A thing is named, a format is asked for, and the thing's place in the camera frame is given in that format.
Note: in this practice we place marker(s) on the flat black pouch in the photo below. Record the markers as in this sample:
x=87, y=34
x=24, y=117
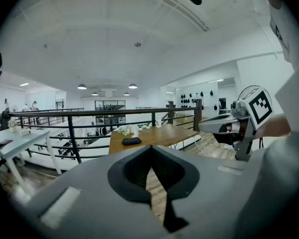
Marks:
x=5, y=142

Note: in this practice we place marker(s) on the white slipper with print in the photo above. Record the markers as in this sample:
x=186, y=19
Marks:
x=158, y=124

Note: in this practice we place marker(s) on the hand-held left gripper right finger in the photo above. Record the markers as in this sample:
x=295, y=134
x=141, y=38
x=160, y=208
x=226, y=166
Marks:
x=209, y=183

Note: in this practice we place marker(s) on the person's right forearm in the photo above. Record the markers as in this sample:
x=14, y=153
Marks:
x=274, y=126

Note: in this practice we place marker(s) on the potted flowers in white pot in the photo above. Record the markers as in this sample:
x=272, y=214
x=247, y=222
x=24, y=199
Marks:
x=13, y=127

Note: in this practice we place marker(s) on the black metal railing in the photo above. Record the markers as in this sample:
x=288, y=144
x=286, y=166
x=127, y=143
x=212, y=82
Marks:
x=73, y=138

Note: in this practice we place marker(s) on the small white box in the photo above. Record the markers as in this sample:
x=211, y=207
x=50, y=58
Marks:
x=25, y=133

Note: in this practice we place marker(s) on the person's grey shirt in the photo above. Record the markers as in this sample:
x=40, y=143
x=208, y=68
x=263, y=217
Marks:
x=296, y=21

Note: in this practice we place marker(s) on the black glasses case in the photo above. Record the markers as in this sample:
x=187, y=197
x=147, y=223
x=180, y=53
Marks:
x=131, y=141

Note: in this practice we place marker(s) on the group of black hanging caps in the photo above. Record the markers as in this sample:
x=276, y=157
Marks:
x=189, y=99

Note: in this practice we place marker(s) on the brown wooden table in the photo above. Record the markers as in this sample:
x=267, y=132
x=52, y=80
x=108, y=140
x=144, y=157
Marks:
x=164, y=136

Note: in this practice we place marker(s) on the white desk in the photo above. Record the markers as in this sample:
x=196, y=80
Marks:
x=22, y=138

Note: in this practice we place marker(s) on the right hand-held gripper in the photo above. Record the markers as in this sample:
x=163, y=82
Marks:
x=260, y=106

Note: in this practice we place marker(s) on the pastel flower bouquet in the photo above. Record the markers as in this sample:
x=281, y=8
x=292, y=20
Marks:
x=126, y=130

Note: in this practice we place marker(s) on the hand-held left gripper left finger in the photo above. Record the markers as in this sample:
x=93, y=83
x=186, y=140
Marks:
x=89, y=195

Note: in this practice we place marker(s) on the small potted plant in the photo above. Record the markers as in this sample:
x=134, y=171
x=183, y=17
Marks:
x=140, y=126
x=147, y=126

